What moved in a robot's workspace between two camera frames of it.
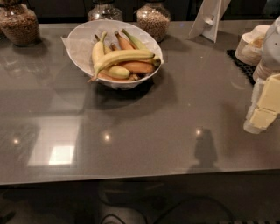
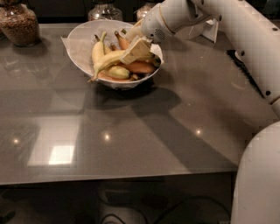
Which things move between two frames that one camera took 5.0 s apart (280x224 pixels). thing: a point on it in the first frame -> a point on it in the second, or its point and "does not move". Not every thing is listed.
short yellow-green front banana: x=117 y=72 does not move
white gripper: x=271 y=49 -> x=152 y=24
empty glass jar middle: x=104 y=10 does not move
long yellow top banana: x=122 y=55 does not move
